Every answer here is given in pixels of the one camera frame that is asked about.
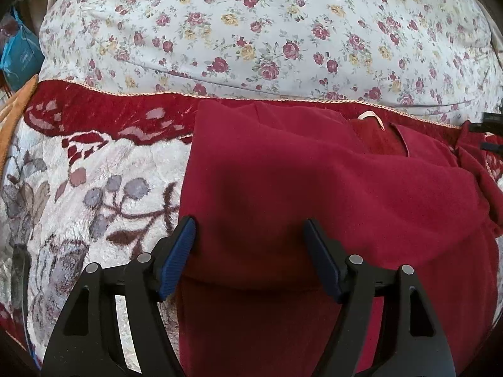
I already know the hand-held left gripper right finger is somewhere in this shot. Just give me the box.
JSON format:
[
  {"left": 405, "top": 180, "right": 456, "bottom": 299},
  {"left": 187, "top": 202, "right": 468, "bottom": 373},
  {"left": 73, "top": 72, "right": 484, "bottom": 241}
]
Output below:
[{"left": 302, "top": 218, "right": 456, "bottom": 377}]

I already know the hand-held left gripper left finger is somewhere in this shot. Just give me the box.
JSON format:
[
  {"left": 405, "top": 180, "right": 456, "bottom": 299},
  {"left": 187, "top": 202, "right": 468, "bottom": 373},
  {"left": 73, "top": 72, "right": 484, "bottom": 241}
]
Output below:
[{"left": 41, "top": 216, "right": 197, "bottom": 377}]

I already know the dark red fleece garment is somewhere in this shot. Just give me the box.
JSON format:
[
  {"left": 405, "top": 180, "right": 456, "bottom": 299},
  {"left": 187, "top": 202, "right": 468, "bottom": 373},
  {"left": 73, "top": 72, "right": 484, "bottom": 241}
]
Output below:
[{"left": 175, "top": 99, "right": 503, "bottom": 377}]

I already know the red and white patterned blanket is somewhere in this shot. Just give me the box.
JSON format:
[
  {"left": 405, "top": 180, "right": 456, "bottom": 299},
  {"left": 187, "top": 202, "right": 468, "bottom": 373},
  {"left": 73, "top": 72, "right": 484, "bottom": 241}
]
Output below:
[{"left": 0, "top": 79, "right": 503, "bottom": 366}]

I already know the orange cloth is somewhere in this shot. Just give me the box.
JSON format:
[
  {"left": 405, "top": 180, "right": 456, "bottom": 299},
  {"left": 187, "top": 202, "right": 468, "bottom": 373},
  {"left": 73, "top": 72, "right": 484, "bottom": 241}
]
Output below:
[{"left": 0, "top": 75, "right": 40, "bottom": 175}]

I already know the floral print quilt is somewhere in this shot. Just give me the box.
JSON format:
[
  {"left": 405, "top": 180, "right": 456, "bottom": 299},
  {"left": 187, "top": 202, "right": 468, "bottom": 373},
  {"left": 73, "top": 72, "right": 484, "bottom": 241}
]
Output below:
[{"left": 39, "top": 0, "right": 503, "bottom": 126}]

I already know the blue bag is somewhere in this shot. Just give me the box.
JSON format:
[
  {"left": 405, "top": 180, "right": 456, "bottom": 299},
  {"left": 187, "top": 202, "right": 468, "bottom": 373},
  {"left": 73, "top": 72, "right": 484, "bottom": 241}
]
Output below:
[{"left": 0, "top": 7, "right": 45, "bottom": 92}]

